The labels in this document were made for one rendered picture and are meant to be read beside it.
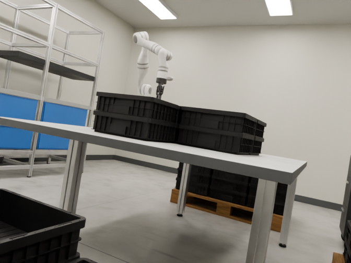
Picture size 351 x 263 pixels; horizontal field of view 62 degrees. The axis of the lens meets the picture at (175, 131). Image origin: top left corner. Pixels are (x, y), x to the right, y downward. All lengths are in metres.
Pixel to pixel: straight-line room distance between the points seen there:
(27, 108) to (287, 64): 3.84
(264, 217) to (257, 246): 0.11
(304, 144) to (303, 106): 0.59
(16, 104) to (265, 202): 2.90
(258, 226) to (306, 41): 4.39
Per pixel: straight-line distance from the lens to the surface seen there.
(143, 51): 2.39
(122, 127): 1.61
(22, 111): 3.56
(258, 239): 1.15
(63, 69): 3.92
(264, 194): 1.11
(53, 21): 3.82
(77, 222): 0.89
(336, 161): 4.99
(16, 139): 3.57
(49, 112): 3.78
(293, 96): 5.07
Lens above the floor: 0.77
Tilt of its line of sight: level
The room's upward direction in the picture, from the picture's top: 9 degrees clockwise
